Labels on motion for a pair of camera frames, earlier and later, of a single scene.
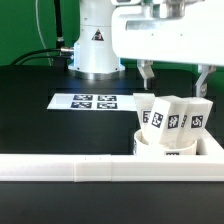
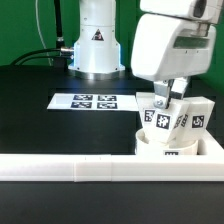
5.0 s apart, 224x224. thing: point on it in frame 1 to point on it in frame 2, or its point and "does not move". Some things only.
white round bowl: x=141 y=148 does not move
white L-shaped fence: x=206 y=164 does not move
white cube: x=194 y=115 does not move
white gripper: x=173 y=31 to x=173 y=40
